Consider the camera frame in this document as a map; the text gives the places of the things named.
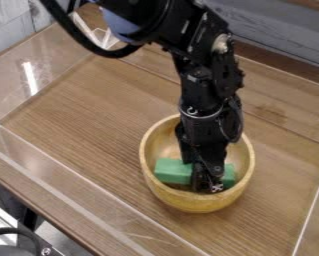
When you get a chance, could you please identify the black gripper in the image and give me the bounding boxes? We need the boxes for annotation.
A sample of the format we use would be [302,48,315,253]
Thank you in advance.
[174,108,244,195]

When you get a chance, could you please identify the green rectangular block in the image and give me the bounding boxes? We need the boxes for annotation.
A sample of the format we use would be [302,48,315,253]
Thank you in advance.
[154,158,236,189]

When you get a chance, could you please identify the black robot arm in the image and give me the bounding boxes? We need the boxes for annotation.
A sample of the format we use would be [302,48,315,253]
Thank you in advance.
[40,0,244,193]

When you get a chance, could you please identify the light wooden bowl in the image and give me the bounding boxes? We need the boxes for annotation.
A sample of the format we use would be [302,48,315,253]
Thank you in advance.
[139,114,255,214]

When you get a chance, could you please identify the clear acrylic tray wall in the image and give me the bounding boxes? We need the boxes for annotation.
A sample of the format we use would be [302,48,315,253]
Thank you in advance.
[0,117,203,256]

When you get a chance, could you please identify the black metal table frame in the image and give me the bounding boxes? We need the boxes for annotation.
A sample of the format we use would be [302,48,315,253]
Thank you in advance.
[16,207,84,256]

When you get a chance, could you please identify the clear acrylic corner bracket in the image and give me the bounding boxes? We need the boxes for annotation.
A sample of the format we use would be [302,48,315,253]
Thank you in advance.
[71,12,119,50]

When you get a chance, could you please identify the black cable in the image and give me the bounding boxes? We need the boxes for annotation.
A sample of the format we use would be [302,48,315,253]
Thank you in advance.
[0,227,33,256]

